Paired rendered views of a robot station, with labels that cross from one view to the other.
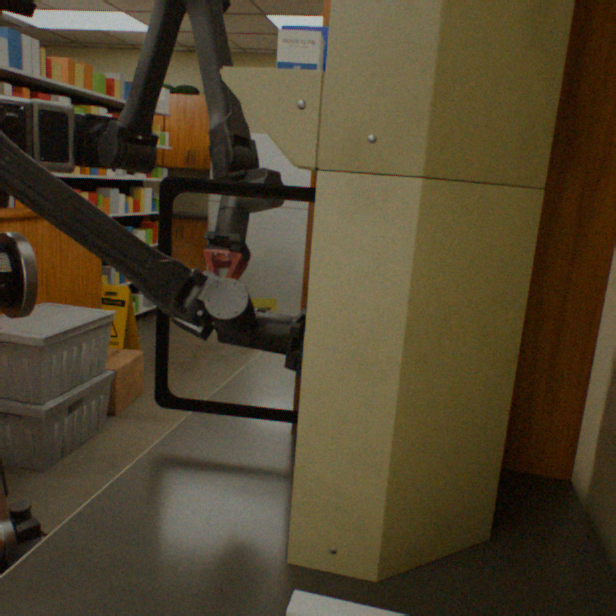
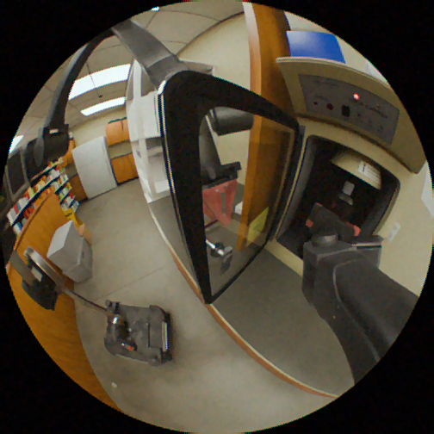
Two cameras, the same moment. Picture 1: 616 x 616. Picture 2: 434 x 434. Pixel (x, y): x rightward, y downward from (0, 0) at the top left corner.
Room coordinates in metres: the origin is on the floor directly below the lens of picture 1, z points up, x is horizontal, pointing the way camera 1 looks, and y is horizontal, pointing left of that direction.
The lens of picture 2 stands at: (0.90, 0.30, 1.35)
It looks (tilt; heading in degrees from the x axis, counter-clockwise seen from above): 38 degrees down; 310
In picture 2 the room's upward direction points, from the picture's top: straight up
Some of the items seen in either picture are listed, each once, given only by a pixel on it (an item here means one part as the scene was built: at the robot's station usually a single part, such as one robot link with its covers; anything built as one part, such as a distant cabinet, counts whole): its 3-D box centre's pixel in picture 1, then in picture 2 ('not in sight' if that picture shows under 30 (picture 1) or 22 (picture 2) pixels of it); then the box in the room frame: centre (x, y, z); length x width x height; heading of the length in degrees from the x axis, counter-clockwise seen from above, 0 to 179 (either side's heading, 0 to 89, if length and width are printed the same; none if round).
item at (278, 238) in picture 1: (245, 304); (255, 220); (0.96, 0.10, 1.19); 0.30 x 0.01 x 0.40; 85
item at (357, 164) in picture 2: not in sight; (359, 164); (0.76, -0.13, 1.34); 0.18 x 0.18 x 0.05
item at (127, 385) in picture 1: (106, 379); (82, 238); (3.37, 1.18, 0.14); 0.41 x 0.32 x 0.28; 174
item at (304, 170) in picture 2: not in sight; (336, 204); (0.77, -0.15, 1.19); 0.26 x 0.24 x 0.35; 168
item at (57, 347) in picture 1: (46, 350); (65, 245); (2.77, 1.26, 0.49); 0.60 x 0.42 x 0.33; 168
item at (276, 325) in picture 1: (281, 333); (331, 236); (0.80, 0.03, 1.19); 0.10 x 0.07 x 0.07; 171
